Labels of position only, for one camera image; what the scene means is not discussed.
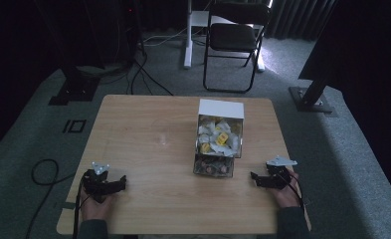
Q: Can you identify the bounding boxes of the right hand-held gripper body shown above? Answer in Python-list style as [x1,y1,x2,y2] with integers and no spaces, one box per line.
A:
[262,155,298,191]

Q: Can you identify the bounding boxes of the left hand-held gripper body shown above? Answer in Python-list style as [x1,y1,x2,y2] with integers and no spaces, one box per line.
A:
[82,161,118,204]

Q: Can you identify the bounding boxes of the person's right hand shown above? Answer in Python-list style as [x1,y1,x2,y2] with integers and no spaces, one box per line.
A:
[270,167,302,210]

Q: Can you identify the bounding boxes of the person's left hand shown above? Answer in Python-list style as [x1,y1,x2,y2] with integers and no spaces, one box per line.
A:
[80,191,118,222]

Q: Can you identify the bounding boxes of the pile of dark wrapped candies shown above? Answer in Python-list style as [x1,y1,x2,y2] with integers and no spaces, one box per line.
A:
[194,156,233,177]

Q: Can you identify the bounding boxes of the pile of white yellow candies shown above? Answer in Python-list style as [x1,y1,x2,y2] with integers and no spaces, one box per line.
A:
[197,115,243,157]

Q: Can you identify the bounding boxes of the clear box with white lid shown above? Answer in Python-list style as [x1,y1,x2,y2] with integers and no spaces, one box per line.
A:
[192,98,246,179]

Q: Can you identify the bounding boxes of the black stand with base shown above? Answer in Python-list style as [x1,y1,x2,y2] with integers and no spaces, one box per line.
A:
[48,0,101,107]

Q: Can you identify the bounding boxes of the black folding chair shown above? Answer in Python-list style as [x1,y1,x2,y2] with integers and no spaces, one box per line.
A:
[202,2,273,95]

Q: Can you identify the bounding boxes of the grey curtain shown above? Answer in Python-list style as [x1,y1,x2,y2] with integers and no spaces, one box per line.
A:
[268,0,338,42]

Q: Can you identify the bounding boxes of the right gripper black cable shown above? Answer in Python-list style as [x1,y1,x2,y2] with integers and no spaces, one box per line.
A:
[281,172,306,215]

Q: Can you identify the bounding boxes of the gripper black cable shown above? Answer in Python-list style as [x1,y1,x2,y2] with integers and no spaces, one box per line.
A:
[281,172,306,215]
[72,177,92,239]

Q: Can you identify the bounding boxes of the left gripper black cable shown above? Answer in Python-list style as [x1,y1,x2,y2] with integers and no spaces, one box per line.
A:
[72,177,92,239]

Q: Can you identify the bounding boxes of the looped black floor cable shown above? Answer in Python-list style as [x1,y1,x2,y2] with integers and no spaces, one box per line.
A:
[25,158,77,239]

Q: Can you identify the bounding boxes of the black post with metal base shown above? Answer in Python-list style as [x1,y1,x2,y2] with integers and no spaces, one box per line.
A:
[289,74,334,115]

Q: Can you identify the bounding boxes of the black floor cables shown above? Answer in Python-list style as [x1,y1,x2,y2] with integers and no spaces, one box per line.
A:
[125,46,175,98]

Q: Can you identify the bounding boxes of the white floor cable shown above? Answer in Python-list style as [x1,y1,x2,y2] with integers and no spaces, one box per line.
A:
[142,27,188,47]

